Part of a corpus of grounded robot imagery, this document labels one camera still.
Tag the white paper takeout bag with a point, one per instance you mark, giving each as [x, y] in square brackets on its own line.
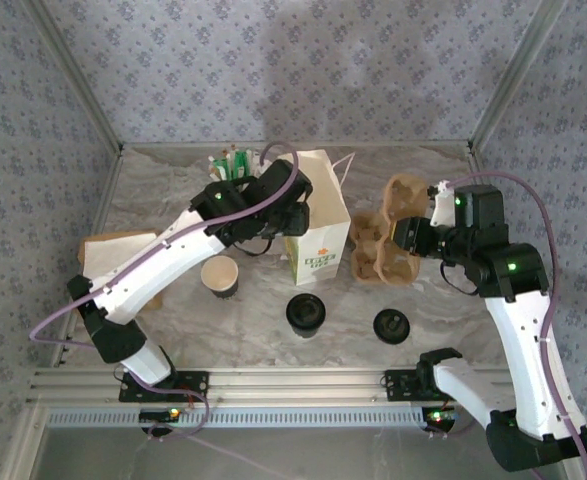
[323, 220]

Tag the black paper coffee cup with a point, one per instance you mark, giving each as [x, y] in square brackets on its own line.
[218, 275]
[305, 333]

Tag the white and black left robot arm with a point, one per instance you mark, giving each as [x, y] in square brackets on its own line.
[148, 270]

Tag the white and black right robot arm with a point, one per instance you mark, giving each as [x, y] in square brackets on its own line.
[518, 350]

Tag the white stick sachet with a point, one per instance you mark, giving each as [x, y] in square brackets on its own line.
[255, 160]

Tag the brown sugar stick sachet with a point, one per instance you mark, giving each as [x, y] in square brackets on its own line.
[215, 170]

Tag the wooden stir stick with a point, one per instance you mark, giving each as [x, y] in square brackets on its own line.
[233, 149]

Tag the white paper napkin stack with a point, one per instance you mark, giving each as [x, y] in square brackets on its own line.
[103, 255]

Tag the aluminium side rail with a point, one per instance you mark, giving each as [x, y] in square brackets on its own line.
[479, 160]
[104, 200]

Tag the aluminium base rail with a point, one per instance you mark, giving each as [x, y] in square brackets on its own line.
[298, 385]

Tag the aluminium frame post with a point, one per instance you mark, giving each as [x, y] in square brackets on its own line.
[513, 75]
[80, 75]

